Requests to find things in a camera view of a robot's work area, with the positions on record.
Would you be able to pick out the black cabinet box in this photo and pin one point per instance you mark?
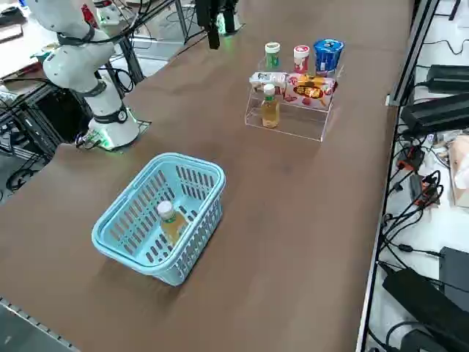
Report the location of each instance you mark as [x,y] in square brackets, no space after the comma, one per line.
[62,113]

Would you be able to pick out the green and white packet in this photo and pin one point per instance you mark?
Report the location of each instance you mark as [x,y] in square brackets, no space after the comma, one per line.
[40,54]

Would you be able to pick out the black power supply brick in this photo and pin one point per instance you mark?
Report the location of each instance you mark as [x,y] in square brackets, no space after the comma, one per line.
[450,78]

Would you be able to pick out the white snack packet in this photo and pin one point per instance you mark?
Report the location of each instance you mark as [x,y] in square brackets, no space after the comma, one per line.
[267,78]

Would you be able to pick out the aluminium table edge rail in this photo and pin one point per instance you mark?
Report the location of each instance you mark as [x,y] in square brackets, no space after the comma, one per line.
[22,315]

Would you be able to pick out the orange and black connector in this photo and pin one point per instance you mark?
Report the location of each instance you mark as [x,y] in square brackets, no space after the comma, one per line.
[412,157]
[425,190]

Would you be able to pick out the clear acrylic tiered shelf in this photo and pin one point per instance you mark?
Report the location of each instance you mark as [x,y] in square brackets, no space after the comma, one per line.
[304,124]

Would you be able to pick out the aluminium frame post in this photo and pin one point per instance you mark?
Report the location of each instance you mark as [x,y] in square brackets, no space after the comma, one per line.
[403,73]

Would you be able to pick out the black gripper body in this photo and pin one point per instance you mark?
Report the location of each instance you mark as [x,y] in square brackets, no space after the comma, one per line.
[207,11]

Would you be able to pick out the green and white canister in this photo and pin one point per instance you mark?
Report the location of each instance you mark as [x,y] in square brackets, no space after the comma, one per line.
[272,55]

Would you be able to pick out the black flat box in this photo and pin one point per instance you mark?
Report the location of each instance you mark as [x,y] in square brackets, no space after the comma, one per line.
[456,264]

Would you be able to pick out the red and yellow snack packet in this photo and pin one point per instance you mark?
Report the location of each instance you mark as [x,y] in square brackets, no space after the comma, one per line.
[308,91]

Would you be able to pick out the juice bottle with white cap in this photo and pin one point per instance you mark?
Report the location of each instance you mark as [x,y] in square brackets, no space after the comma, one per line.
[172,227]
[270,113]

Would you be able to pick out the large black power adapter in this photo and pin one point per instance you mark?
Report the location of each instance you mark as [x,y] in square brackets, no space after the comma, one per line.
[414,293]

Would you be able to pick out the light blue plastic basket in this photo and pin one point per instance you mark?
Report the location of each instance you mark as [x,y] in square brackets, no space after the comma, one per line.
[170,278]

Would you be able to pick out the blue cookie cup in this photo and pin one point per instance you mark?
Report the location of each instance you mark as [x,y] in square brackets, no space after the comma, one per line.
[328,55]

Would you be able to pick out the black frame leg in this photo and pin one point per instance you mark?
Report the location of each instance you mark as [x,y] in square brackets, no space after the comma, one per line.
[130,60]

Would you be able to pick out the red and white canister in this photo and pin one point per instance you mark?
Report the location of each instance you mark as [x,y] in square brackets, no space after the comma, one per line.
[301,58]

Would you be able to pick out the white background device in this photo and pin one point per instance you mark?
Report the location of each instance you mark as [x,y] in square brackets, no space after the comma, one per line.
[108,12]

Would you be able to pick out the long black power supply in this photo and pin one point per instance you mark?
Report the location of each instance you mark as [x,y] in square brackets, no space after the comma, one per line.
[436,113]

